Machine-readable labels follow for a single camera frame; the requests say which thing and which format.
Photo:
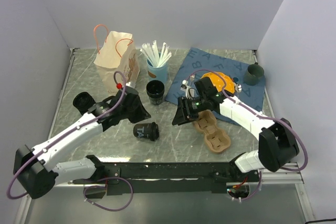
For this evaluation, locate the silver spoon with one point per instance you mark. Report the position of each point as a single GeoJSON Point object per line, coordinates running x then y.
{"type": "Point", "coordinates": [238, 88]}

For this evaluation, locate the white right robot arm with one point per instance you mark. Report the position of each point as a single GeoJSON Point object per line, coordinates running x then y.
{"type": "Point", "coordinates": [277, 144]}

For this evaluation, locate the blue straw holder cup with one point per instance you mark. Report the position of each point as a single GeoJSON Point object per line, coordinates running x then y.
{"type": "Point", "coordinates": [155, 73]}

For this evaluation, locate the black takeout coffee cup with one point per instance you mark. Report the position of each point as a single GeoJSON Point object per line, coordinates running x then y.
{"type": "Point", "coordinates": [142, 130]}

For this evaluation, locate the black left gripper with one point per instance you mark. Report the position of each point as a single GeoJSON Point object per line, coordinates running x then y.
{"type": "Point", "coordinates": [143, 114]}

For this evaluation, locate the brown cardboard cup carrier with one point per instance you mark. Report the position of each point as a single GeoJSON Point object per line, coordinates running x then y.
{"type": "Point", "coordinates": [215, 138]}

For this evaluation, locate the wrapped white straws bundle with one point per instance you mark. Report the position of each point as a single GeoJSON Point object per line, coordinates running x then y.
{"type": "Point", "coordinates": [156, 57]}

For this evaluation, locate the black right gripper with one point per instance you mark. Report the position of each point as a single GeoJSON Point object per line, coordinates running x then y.
{"type": "Point", "coordinates": [184, 116]}

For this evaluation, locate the blue alphabet placemat cloth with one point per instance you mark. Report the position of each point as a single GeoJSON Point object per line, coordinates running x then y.
{"type": "Point", "coordinates": [252, 96]}

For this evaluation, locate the orange dotted plate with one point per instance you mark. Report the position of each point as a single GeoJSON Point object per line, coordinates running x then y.
{"type": "Point", "coordinates": [218, 81]}

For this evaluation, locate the stack of black lids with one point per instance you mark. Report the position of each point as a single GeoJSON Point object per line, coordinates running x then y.
{"type": "Point", "coordinates": [83, 102]}

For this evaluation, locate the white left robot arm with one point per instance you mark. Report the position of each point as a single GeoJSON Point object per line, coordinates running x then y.
{"type": "Point", "coordinates": [39, 169]}

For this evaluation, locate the dark green mug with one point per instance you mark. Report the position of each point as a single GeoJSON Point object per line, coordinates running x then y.
{"type": "Point", "coordinates": [253, 74]}

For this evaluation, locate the brown paper takeout bag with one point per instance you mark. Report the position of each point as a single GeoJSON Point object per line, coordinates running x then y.
{"type": "Point", "coordinates": [118, 53]}

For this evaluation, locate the aluminium frame rail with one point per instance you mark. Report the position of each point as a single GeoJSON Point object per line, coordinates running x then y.
{"type": "Point", "coordinates": [280, 177]}

